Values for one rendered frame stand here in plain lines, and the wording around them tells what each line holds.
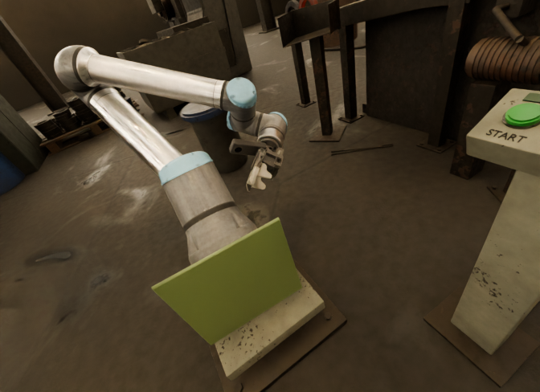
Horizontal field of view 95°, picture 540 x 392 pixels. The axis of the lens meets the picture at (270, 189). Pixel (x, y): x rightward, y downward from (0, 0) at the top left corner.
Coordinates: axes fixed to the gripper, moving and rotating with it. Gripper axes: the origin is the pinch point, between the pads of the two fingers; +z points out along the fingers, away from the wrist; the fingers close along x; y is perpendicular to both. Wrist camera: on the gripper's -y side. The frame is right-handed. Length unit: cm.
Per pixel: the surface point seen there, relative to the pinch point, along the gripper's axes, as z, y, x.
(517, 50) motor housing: -45, 57, -52
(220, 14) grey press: -308, -100, 61
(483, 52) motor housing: -51, 53, -48
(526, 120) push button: 12, 29, -47
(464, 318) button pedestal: 20, 63, -6
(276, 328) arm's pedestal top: 28.5, 22.6, 19.2
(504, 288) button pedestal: 21, 52, -23
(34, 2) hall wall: -673, -704, 376
